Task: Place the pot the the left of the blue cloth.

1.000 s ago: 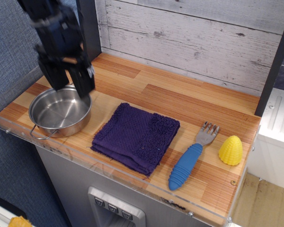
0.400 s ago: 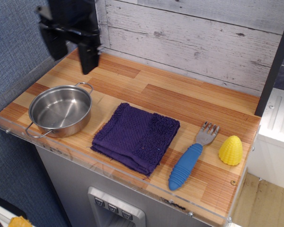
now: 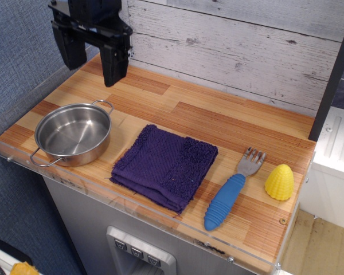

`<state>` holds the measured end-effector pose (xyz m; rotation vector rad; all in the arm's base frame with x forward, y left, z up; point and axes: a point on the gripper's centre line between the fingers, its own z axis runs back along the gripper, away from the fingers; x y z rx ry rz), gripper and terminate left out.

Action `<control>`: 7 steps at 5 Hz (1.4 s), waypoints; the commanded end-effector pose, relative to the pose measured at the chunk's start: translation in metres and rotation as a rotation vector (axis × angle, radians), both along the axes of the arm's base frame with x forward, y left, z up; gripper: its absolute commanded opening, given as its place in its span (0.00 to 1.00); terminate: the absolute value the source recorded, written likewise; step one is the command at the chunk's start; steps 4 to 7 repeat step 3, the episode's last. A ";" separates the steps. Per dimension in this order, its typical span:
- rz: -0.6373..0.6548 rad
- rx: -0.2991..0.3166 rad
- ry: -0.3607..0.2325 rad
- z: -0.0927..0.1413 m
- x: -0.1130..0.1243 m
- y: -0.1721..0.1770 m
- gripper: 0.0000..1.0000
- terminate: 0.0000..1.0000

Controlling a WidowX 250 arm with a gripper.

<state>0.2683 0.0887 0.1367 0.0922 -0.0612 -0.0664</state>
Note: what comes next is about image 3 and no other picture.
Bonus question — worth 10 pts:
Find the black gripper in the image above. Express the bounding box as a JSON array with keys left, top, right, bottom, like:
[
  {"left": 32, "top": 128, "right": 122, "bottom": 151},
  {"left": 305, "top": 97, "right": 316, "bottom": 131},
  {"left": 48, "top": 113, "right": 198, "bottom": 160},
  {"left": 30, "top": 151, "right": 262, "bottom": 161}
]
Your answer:
[{"left": 48, "top": 1, "right": 132, "bottom": 87}]

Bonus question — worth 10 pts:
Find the small stainless steel pan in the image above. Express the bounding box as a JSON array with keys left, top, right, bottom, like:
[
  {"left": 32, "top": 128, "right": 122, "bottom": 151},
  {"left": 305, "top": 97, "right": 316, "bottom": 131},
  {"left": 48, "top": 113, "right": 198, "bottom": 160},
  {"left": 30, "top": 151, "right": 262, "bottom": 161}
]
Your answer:
[{"left": 30, "top": 100, "right": 114, "bottom": 167}]

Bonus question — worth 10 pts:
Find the clear acrylic table guard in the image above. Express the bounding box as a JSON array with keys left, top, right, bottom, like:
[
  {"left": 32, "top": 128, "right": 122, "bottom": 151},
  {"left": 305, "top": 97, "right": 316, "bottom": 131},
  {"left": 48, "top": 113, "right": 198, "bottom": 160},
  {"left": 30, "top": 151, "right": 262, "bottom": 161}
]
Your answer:
[{"left": 0, "top": 40, "right": 316, "bottom": 273}]

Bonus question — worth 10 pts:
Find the folded purple cloth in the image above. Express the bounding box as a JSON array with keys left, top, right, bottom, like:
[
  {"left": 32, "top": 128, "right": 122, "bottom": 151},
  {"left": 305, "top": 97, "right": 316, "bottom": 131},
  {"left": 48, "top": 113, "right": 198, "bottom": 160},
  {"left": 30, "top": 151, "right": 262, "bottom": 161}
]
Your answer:
[{"left": 110, "top": 124, "right": 218, "bottom": 214}]

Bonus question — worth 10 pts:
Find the grey cabinet front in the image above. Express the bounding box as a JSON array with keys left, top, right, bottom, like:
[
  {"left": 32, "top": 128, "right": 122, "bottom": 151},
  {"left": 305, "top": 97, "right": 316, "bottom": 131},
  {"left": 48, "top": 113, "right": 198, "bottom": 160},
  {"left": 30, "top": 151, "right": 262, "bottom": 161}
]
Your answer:
[{"left": 45, "top": 178, "right": 251, "bottom": 274}]

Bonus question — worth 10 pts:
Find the silver button panel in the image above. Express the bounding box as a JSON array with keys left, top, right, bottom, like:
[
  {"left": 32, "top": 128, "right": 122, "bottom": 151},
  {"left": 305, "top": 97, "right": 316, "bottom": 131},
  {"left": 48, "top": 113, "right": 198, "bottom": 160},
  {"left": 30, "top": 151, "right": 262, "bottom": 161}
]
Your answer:
[{"left": 106, "top": 226, "right": 177, "bottom": 274}]

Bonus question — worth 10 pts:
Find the orange yellow toy object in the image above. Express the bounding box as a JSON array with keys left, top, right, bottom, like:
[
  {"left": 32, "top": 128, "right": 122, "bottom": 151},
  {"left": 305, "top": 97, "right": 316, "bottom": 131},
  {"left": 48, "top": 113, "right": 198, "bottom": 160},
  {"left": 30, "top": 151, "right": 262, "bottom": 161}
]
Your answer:
[{"left": 10, "top": 262, "right": 40, "bottom": 275}]

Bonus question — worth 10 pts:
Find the yellow plastic corn toy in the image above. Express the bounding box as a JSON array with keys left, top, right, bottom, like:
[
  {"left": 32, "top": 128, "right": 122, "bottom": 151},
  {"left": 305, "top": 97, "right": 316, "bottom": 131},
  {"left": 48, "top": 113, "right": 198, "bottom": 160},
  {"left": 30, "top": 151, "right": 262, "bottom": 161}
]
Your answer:
[{"left": 265, "top": 164, "right": 294, "bottom": 201}]

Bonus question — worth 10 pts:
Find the white toy sink unit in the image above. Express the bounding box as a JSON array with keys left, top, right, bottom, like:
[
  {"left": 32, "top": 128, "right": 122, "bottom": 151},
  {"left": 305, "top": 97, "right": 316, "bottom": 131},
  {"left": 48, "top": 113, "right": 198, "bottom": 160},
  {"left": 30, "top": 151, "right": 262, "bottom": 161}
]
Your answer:
[{"left": 299, "top": 107, "right": 344, "bottom": 227}]

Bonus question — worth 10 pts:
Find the blue handled metal fork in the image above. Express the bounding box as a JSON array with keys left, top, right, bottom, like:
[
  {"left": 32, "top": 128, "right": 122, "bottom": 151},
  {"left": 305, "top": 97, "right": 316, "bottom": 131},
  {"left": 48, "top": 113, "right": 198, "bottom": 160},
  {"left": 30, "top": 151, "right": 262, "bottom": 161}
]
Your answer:
[{"left": 204, "top": 147, "right": 266, "bottom": 231}]

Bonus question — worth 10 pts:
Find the dark right cabinet post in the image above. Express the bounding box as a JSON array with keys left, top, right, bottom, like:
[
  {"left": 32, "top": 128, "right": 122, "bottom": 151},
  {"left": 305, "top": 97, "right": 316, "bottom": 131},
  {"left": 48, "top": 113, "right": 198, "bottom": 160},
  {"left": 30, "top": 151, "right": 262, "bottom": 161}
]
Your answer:
[{"left": 308, "top": 37, "right": 344, "bottom": 142}]

